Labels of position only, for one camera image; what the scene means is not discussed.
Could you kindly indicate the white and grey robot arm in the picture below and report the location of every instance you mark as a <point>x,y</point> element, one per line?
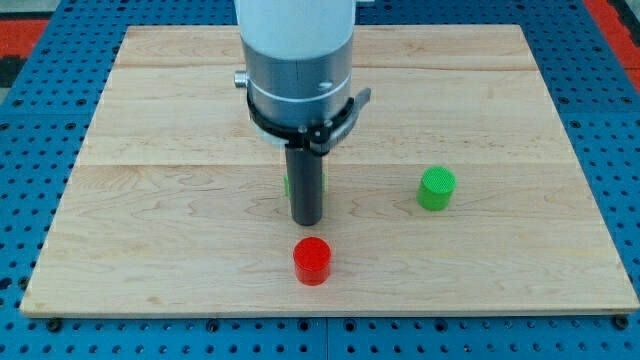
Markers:
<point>297,59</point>

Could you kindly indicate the green star block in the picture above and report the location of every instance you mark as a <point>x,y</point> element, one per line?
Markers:
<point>287,184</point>

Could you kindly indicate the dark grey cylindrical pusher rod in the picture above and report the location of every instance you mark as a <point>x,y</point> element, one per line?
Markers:
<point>304,173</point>

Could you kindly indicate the red cylinder block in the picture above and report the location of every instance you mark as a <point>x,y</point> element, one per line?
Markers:
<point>312,259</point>

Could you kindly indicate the green cylinder block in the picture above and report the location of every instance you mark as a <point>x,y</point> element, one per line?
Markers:
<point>436,187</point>

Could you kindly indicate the light wooden board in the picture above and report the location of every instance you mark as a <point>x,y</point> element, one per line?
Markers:
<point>176,207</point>

